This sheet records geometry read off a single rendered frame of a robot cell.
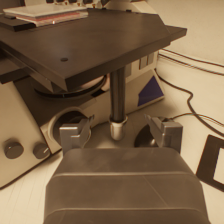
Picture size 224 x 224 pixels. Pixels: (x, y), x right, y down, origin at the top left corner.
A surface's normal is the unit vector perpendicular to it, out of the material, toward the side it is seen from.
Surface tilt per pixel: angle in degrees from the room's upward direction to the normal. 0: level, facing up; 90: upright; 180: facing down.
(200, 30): 90
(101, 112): 90
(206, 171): 0
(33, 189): 0
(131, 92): 48
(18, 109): 90
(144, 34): 0
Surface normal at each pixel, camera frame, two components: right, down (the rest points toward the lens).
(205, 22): -0.71, 0.47
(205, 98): -0.03, -0.77
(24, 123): 0.70, 0.44
